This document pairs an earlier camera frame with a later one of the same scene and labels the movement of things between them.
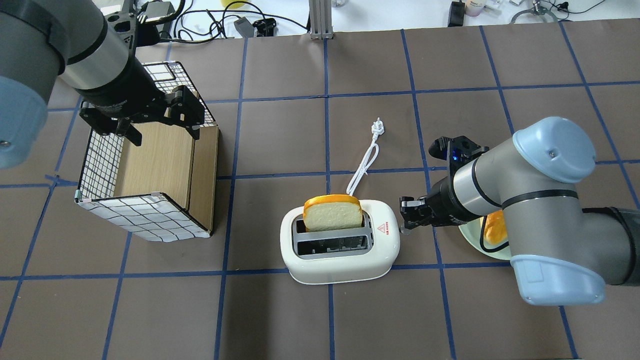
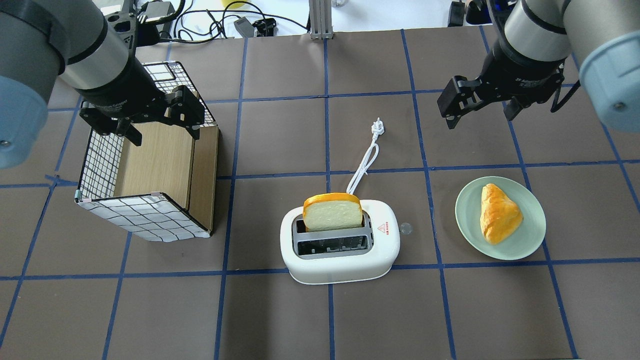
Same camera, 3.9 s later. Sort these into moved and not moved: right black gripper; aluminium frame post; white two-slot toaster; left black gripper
Moved: right black gripper
Not moved: aluminium frame post; white two-slot toaster; left black gripper
